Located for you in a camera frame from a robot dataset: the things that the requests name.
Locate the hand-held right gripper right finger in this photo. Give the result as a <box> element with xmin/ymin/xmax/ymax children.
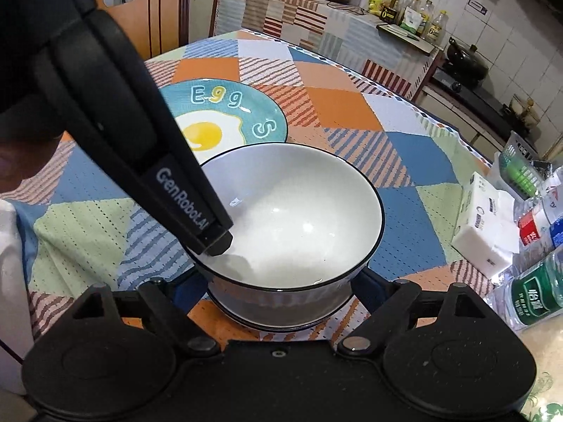
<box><xmin>336</xmin><ymin>267</ymin><xmax>489</xmax><ymax>354</ymax></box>

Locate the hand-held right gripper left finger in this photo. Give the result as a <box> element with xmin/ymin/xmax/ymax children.
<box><xmin>72</xmin><ymin>273</ymin><xmax>221</xmax><ymax>357</ymax></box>

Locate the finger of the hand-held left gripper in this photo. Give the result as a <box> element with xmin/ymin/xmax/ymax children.
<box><xmin>36</xmin><ymin>9</ymin><xmax>234</xmax><ymax>256</ymax></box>

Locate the white bowl black rim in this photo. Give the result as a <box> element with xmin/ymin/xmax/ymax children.
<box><xmin>206</xmin><ymin>273</ymin><xmax>356</xmax><ymax>331</ymax></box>
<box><xmin>194</xmin><ymin>143</ymin><xmax>386</xmax><ymax>292</ymax></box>

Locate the teal fried egg plate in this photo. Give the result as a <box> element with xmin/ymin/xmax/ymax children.
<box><xmin>158</xmin><ymin>81</ymin><xmax>289</xmax><ymax>167</ymax></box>

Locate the person's left forearm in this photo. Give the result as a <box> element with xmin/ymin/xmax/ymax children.
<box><xmin>0</xmin><ymin>114</ymin><xmax>75</xmax><ymax>195</ymax></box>

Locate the white tissue pack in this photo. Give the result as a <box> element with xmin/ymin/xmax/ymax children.
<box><xmin>452</xmin><ymin>172</ymin><xmax>520</xmax><ymax>280</ymax></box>

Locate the wooden chair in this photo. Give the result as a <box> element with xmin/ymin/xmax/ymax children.
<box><xmin>90</xmin><ymin>0</ymin><xmax>191</xmax><ymax>60</ymax></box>

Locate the green label water bottle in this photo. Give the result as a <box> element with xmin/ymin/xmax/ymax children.
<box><xmin>492</xmin><ymin>250</ymin><xmax>563</xmax><ymax>334</ymax></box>

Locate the patchwork tablecloth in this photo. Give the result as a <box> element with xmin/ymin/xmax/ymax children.
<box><xmin>0</xmin><ymin>28</ymin><xmax>499</xmax><ymax>344</ymax></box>

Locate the red label water bottle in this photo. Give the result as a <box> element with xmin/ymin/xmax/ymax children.
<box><xmin>514</xmin><ymin>198</ymin><xmax>558</xmax><ymax>253</ymax></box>

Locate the cream kitchen cabinet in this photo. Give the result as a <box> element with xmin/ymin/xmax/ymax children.
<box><xmin>420</xmin><ymin>83</ymin><xmax>506</xmax><ymax>160</ymax></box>

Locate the grey plastic basket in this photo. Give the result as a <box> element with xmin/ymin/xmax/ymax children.
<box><xmin>495</xmin><ymin>131</ymin><xmax>540</xmax><ymax>199</ymax></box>

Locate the blue label water bottle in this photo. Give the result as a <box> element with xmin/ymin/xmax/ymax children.
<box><xmin>549</xmin><ymin>213</ymin><xmax>563</xmax><ymax>249</ymax></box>

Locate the patchwork counter cloth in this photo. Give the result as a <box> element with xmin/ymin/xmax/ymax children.
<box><xmin>213</xmin><ymin>0</ymin><xmax>443</xmax><ymax>102</ymax></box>

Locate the black gas stove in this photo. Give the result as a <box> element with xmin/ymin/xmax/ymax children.
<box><xmin>433</xmin><ymin>66</ymin><xmax>525</xmax><ymax>141</ymax></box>

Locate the small glass pot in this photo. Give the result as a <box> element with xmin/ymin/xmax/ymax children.
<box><xmin>508</xmin><ymin>94</ymin><xmax>538</xmax><ymax>132</ymax></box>

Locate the black wok with lid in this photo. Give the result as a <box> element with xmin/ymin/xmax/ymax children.
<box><xmin>446</xmin><ymin>37</ymin><xmax>490</xmax><ymax>89</ymax></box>

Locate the dark chopping board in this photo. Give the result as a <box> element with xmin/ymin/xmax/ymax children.
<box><xmin>377</xmin><ymin>23</ymin><xmax>434</xmax><ymax>45</ymax></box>

